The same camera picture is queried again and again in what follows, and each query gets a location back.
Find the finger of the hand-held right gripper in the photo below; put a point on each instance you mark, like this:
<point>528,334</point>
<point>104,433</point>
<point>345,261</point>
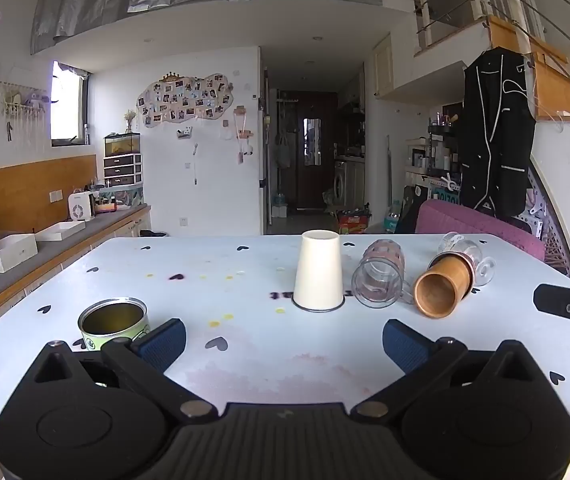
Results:
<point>560,302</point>

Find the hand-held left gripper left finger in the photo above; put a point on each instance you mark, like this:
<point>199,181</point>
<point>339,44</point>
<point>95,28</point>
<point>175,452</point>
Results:
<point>162,344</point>

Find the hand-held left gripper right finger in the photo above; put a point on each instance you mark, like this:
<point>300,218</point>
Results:
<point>406,346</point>

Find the white paper cup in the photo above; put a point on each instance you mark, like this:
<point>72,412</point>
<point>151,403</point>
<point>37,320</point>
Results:
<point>319,272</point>

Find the brown wooden cup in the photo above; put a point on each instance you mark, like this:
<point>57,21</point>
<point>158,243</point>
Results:
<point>442,287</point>

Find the green tin can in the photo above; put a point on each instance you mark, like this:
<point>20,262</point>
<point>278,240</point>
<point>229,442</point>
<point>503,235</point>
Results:
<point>112,317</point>

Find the clear glass mug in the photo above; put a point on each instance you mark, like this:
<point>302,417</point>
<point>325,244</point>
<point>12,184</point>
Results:
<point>379,280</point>

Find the clear stemmed glass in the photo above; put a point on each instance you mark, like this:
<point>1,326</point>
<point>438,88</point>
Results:
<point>467,250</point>

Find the pink upholstered chair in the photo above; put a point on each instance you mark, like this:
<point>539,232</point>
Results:
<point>465,220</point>

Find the grey kitchen counter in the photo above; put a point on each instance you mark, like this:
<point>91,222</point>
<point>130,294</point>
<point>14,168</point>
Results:
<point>65,252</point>

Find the red cardboard box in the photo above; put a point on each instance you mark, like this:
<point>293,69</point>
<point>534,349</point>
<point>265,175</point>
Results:
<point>354,222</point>

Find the flat white tray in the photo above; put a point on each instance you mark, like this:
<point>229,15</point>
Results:
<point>60,230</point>

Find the white countertop appliance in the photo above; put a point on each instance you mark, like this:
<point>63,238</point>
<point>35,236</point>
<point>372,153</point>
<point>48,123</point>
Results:
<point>81,206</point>

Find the washing machine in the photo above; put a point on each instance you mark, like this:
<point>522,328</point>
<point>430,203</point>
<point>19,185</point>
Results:
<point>341,184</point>

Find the white cardboard box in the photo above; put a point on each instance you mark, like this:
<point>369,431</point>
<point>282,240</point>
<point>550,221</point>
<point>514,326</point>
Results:
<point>12,252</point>

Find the small drawer unit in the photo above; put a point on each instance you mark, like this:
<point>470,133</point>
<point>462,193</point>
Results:
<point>123,170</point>

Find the black jacket with white trim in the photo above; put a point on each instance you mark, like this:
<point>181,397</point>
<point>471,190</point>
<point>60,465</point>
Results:
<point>495,135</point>

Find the large water bottle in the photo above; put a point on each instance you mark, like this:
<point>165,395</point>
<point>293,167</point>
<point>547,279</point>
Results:
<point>280,205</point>

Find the glass fish tank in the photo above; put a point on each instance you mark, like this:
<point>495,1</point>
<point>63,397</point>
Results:
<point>122,144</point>

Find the dark wooden door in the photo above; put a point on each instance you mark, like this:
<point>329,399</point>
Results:
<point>317,155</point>

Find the cloud-shaped photo board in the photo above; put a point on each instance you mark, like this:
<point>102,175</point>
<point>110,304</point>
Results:
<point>185,97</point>

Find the window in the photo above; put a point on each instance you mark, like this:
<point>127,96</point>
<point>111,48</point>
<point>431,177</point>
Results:
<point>67,105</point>

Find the wall rack with bottles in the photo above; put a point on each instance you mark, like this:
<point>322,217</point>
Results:
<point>444,145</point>

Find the white wall pegboard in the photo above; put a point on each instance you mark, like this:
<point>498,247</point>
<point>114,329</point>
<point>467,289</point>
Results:
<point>22,110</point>

